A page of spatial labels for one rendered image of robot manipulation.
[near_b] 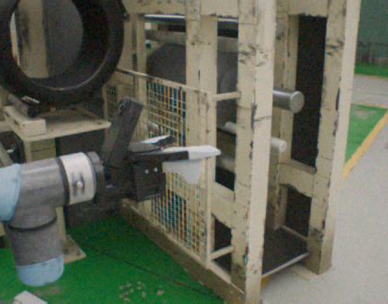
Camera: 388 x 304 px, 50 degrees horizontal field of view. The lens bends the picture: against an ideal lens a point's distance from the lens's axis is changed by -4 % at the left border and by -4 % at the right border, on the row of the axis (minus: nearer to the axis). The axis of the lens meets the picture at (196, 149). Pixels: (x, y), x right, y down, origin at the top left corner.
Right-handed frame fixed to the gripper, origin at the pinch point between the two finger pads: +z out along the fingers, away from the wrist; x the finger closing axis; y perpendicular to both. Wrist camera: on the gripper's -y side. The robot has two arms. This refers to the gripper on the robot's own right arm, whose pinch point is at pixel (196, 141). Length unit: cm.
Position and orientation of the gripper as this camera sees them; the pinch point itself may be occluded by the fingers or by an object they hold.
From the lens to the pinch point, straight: 77.0
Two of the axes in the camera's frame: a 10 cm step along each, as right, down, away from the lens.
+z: 8.5, -1.7, 5.0
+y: 0.7, 9.7, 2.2
